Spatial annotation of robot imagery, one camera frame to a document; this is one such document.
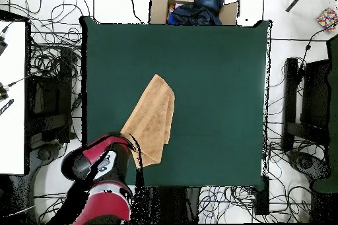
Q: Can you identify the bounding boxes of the colourful patterned item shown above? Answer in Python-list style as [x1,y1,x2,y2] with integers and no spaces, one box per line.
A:
[316,7,338,33]

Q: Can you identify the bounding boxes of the black frame stand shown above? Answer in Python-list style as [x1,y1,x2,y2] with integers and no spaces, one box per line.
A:
[26,48,77,144]
[282,57,331,152]

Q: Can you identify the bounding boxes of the thin black cable with connector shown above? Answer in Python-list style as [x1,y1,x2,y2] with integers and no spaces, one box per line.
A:
[297,20,338,78]

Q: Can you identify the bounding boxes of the white table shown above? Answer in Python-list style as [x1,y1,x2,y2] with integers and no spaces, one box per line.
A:
[0,20,27,176]

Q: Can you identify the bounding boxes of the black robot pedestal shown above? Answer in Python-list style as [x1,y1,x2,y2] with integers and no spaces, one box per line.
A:
[131,186,201,224]

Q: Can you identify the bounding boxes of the black box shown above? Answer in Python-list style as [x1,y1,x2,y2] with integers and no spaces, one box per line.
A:
[254,176,271,216]

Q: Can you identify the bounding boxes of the black device with cable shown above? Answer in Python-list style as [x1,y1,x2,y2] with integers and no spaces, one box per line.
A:
[0,75,30,101]

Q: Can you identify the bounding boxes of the dark blue clothing pile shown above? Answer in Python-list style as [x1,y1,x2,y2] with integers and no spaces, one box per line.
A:
[167,0,224,26]

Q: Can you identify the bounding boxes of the dark green table cloth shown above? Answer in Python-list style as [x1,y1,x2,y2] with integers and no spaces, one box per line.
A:
[81,15,273,187]
[312,34,338,194]

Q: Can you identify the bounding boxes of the brown cardboard box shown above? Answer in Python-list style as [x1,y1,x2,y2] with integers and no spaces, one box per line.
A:
[149,0,240,26]

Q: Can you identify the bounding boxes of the black strip with white marks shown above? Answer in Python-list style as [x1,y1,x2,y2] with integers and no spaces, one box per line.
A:
[0,98,15,117]

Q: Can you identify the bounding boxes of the tangled black floor cables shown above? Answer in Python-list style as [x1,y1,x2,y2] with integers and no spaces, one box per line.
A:
[34,193,67,224]
[265,58,328,157]
[197,185,312,224]
[24,0,92,83]

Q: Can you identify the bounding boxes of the long black floor cable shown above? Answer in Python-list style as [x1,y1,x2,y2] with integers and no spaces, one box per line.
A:
[117,0,145,24]

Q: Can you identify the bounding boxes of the tan terry towel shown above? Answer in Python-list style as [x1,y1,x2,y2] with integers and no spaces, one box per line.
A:
[119,73,176,169]

